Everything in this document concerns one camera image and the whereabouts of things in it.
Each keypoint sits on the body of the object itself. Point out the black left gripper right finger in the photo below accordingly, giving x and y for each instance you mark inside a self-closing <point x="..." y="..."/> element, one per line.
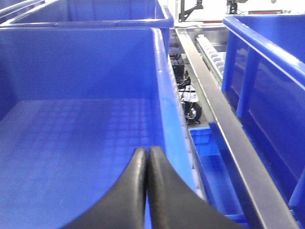
<point x="173" y="205"/>

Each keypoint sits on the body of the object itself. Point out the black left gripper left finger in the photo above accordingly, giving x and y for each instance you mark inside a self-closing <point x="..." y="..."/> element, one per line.
<point x="123" y="205"/>

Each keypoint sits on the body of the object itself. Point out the blue bin lower shelf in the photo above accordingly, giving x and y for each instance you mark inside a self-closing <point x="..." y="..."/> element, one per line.
<point x="220" y="192"/>

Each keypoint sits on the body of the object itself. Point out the large blue target bin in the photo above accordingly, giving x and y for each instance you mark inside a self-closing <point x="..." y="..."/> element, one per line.
<point x="74" y="104"/>

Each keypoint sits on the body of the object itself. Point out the blue bin right side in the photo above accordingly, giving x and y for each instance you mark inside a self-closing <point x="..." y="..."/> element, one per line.
<point x="264" y="82"/>

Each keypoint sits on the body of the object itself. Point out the blue bin behind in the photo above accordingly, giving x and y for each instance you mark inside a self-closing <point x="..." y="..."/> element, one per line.
<point x="98" y="13"/>

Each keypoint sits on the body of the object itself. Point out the white roller rail right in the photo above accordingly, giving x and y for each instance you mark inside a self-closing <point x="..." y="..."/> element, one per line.
<point x="211" y="56"/>

